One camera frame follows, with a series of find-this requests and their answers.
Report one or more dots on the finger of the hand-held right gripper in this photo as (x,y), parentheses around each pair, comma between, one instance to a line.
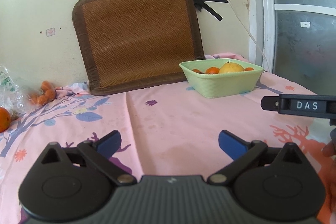
(270,103)

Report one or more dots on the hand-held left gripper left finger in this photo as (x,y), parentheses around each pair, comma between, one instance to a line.
(107,144)

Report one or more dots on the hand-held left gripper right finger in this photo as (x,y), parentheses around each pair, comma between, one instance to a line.
(231,145)

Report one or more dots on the light green plastic basin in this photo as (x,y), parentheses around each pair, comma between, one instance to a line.
(223,85)

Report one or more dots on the large yellow pomelo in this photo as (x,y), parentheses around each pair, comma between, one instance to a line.
(231,68)

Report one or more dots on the person's right hand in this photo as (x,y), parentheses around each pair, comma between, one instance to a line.
(330,150)

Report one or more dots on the white framed glass door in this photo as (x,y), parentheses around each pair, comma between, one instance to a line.
(302,56)

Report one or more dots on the printed pink blanket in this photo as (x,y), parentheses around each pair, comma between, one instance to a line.
(170,121)

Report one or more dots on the small orange tangerine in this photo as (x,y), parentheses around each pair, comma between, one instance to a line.
(46,85)
(50,93)
(39,100)

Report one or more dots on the small white label sticker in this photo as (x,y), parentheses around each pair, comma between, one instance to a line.
(304,24)

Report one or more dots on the brown woven seat mat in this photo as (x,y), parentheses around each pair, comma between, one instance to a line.
(136,37)

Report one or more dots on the clear plastic bag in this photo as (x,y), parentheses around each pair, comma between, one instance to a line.
(10,90)

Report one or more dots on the black tape strips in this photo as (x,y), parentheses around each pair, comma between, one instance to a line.
(210,5)

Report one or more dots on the small wall sticker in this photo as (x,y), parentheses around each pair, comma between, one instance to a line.
(50,32)

